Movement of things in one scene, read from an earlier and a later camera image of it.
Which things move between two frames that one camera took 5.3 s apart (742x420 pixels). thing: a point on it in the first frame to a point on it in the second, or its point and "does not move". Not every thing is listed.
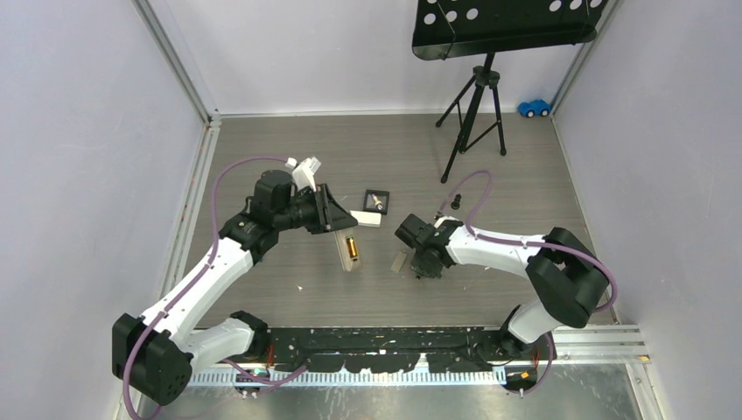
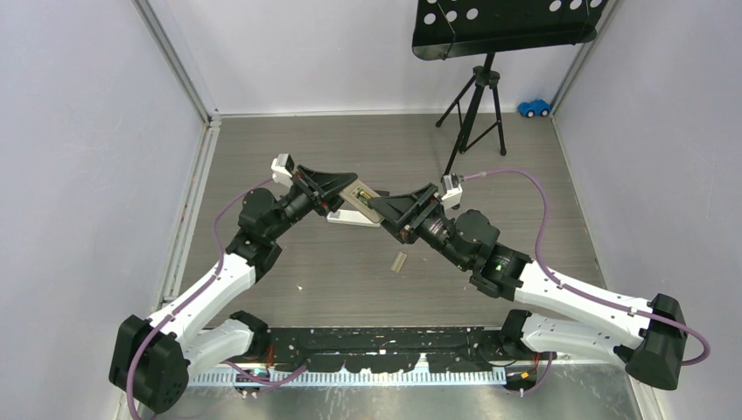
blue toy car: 535,108 does not move
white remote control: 348,248 to 359,193
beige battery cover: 398,262 does not move
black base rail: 395,350 does not move
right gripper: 418,266 to 398,207
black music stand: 452,28 does not move
